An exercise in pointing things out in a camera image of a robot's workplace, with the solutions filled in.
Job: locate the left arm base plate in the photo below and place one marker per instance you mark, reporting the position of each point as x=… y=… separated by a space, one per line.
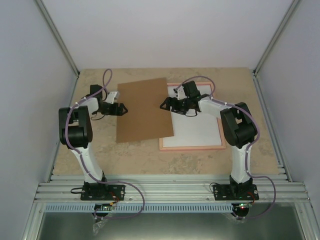
x=96 y=192

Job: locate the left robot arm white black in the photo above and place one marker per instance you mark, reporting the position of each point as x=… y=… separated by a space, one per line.
x=76 y=133

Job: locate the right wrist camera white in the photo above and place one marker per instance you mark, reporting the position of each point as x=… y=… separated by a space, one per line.
x=178 y=92

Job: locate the pink picture frame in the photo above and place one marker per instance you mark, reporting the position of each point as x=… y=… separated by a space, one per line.
x=192 y=148

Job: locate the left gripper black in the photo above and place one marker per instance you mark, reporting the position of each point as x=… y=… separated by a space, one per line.
x=120 y=110

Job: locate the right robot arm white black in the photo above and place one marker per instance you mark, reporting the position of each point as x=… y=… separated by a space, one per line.
x=239 y=130

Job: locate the aluminium corner post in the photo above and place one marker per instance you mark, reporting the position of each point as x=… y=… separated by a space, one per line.
x=294 y=5
x=56 y=35

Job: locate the aluminium rail base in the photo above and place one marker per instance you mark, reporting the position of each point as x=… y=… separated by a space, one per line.
x=163 y=188

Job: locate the blue slotted cable duct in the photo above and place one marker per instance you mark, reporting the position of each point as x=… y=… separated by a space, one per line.
x=132 y=208

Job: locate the photo print red black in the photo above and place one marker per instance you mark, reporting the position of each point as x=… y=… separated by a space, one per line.
x=195 y=132

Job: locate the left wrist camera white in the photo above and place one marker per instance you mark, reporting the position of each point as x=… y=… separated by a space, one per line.
x=112 y=97

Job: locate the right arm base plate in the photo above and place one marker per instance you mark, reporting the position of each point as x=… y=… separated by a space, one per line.
x=226 y=192

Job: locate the brown backing board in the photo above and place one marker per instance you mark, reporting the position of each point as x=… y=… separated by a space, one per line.
x=144 y=119

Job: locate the right aluminium corner post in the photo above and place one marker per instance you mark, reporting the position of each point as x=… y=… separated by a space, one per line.
x=294 y=5

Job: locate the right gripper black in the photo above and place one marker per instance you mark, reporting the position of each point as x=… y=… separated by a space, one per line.
x=169 y=100

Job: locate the left aluminium corner post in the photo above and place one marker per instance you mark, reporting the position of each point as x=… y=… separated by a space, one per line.
x=56 y=35

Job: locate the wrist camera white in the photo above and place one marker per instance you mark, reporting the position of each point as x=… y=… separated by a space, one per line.
x=178 y=92
x=112 y=97

